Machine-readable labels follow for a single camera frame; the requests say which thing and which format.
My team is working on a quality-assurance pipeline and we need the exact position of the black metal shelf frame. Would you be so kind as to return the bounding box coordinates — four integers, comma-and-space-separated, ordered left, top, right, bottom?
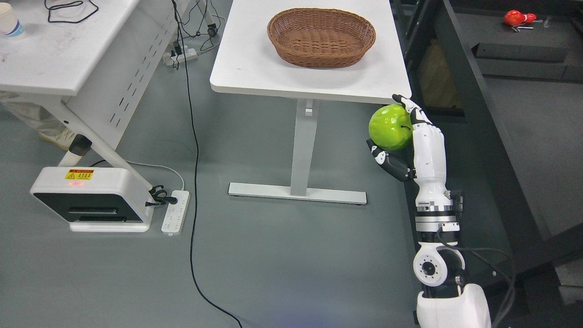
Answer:
391, 0, 583, 328

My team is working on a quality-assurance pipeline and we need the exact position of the black looped cable on desk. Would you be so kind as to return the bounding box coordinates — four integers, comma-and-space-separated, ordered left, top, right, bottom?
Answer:
44, 0, 99, 24

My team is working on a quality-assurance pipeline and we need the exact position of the white floor power strip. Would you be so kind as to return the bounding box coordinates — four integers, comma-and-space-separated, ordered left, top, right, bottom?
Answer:
162, 190, 191, 236

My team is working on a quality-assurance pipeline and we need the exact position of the brown wicker basket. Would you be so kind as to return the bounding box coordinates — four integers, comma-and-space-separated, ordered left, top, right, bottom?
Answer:
266, 8, 376, 68

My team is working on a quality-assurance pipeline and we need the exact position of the white paper cup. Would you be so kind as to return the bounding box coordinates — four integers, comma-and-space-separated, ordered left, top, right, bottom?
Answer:
0, 2, 27, 40

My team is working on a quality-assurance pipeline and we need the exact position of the far white power strip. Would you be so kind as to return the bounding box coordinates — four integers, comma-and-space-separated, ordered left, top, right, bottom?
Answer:
162, 41, 198, 68

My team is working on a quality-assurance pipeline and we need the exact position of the long black floor cable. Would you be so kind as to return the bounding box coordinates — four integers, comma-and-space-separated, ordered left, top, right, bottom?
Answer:
171, 0, 244, 328

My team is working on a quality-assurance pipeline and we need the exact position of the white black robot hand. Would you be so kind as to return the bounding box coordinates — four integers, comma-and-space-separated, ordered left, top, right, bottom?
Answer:
366, 94, 453, 211

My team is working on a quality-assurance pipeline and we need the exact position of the red toy fruit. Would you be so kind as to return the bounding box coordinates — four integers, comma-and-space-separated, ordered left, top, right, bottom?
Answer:
503, 9, 537, 26

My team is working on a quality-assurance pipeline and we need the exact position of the white desk with perforated panel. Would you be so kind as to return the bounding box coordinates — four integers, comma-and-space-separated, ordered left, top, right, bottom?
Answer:
0, 0, 189, 190

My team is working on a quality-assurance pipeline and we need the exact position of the green apple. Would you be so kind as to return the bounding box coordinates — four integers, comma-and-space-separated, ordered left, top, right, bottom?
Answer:
368, 104, 413, 151

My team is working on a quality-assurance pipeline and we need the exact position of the white robot base unit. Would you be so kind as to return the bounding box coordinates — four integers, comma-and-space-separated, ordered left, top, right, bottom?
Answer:
31, 167, 153, 232

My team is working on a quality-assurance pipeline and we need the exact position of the white pedestal table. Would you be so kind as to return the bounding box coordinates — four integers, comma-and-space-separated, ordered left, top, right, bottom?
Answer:
210, 0, 412, 205

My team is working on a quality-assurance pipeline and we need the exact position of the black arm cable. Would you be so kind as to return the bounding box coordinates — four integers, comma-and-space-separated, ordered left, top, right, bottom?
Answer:
437, 230, 517, 326

